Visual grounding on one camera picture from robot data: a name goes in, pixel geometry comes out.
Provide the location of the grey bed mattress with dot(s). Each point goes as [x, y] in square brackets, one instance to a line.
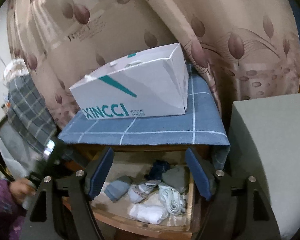
[265, 143]

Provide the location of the person's left hand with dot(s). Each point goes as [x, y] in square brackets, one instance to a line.
[20, 189]

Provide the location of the purple patterned sleeve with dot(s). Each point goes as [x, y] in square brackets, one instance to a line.
[11, 213]

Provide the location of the white XINCCI shoe box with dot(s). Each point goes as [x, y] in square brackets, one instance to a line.
[153, 82]

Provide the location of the grey-green ribbed sock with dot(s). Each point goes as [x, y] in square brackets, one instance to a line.
[177, 178]

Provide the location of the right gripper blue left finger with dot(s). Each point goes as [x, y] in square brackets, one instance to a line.
[97, 172]

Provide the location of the blue-grey sock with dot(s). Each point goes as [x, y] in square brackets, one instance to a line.
[116, 189]

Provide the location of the white strappy underwear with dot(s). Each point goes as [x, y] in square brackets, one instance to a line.
[171, 199]

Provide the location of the dark navy underwear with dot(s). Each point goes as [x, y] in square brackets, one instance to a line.
[158, 168]

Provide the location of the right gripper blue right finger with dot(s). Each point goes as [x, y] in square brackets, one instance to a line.
[202, 172]

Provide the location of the white crumpled fabric pile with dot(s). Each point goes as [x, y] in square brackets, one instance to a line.
[15, 68]

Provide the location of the beige leaf-print curtain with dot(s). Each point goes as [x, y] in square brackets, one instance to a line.
[243, 49]

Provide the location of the wooden drawer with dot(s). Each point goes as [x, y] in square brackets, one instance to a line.
[153, 199]

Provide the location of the white patterned small garment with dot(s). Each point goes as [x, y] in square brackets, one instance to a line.
[139, 192]

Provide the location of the grey plaid garment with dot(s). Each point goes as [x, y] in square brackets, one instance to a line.
[28, 113]

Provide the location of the blue checked cloth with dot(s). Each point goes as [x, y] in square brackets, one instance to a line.
[200, 125]

